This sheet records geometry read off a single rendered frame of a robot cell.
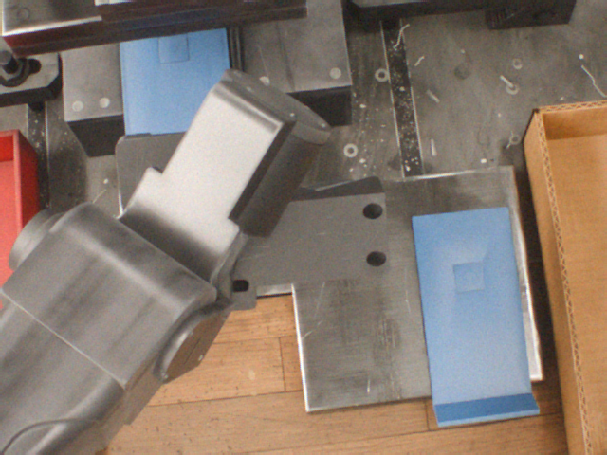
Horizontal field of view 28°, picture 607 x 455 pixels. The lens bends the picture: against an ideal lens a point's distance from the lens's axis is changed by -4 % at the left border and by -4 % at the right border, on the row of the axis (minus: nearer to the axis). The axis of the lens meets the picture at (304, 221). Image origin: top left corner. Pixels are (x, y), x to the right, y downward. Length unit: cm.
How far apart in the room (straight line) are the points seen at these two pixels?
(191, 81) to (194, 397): 22
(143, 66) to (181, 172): 33
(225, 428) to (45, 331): 41
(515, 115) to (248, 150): 44
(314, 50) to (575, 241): 24
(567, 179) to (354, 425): 24
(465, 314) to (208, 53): 25
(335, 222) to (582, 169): 35
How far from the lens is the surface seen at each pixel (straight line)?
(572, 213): 93
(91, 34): 74
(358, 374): 88
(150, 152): 68
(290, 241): 63
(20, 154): 91
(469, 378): 88
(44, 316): 51
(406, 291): 89
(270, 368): 90
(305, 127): 56
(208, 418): 90
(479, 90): 96
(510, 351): 88
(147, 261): 52
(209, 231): 55
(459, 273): 89
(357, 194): 63
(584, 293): 92
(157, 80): 87
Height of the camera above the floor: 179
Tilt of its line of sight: 75 degrees down
